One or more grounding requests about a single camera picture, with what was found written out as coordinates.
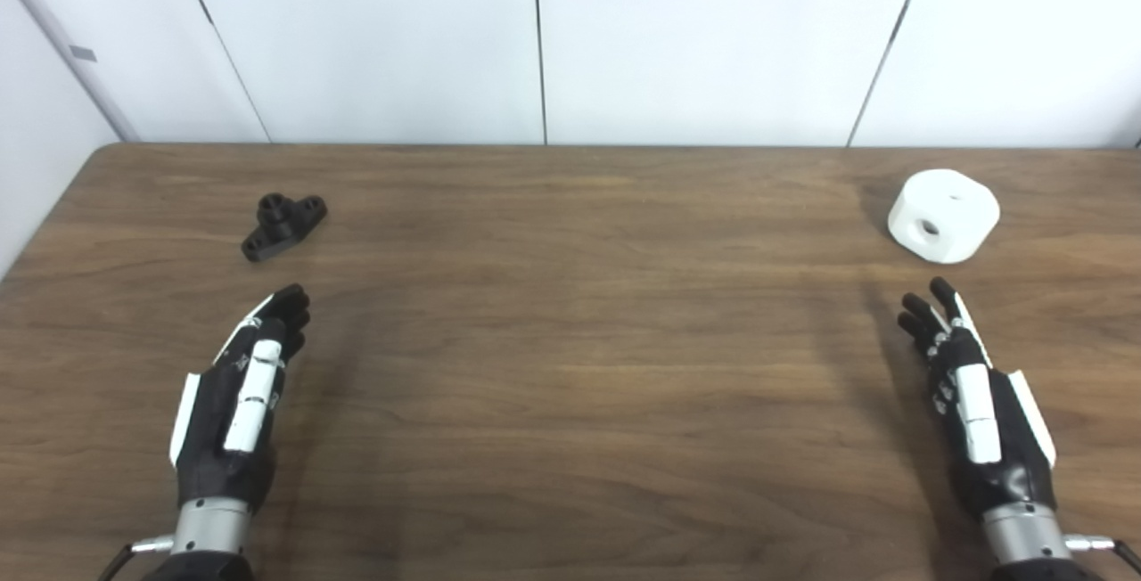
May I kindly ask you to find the black flanged holder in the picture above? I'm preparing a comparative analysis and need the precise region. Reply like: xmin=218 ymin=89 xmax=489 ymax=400
xmin=241 ymin=193 xmax=328 ymax=263

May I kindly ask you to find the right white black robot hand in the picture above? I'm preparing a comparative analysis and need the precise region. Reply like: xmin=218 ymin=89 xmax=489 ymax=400
xmin=897 ymin=276 xmax=1058 ymax=520

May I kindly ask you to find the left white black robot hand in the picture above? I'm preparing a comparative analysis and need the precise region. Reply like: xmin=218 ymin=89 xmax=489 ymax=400
xmin=169 ymin=284 xmax=311 ymax=511

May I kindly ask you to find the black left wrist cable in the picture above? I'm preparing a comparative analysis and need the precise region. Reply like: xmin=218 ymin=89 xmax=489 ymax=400
xmin=98 ymin=535 xmax=176 ymax=581

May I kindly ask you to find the round white plastic piece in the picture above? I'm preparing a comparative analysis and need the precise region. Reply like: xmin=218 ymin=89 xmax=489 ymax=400
xmin=887 ymin=168 xmax=1001 ymax=265

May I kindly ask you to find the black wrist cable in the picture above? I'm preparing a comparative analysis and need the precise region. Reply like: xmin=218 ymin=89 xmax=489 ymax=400
xmin=1065 ymin=534 xmax=1141 ymax=576
xmin=98 ymin=535 xmax=176 ymax=581

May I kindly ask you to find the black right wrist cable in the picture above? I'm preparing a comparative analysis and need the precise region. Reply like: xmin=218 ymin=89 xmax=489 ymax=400
xmin=1065 ymin=534 xmax=1141 ymax=576

